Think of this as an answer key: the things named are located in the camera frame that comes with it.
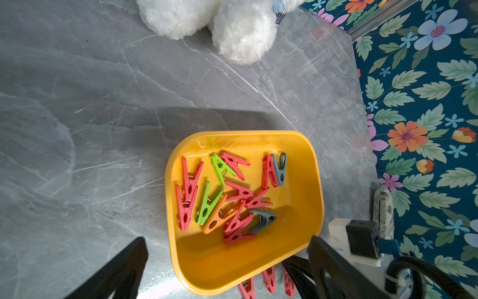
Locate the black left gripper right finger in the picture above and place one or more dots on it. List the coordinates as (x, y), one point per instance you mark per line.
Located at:
(335, 277)

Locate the red clothespin far left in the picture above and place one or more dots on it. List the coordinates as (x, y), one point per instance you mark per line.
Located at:
(186, 201)

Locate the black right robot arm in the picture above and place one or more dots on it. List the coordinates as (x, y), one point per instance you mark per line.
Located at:
(358, 264)

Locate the red clothespin near teal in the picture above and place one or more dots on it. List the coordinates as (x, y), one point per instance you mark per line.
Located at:
(268, 172)

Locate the flag print pouch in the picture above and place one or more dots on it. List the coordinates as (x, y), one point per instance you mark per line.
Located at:
(383, 212)

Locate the red clothespin front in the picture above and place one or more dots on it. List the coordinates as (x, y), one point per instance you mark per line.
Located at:
(238, 236)

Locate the teal clothespin upper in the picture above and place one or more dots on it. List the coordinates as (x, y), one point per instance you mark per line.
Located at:
(279, 165)

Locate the teal clothespin lower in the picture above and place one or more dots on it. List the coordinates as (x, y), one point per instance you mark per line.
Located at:
(266, 219)

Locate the green clothespin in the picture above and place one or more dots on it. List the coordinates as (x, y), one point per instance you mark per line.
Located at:
(207, 205)
(221, 168)

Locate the yellow plastic storage box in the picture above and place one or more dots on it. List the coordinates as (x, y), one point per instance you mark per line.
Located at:
(203, 263)

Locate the orange clothespin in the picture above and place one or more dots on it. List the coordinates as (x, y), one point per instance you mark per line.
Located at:
(219, 215)

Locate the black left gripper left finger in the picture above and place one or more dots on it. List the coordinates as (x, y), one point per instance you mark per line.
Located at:
(120, 278)

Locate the red clothespin placed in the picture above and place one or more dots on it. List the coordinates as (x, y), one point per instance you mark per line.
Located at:
(269, 279)
(289, 284)
(247, 289)

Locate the white plush teddy bear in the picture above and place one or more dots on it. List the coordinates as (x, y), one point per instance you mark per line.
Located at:
(242, 31)

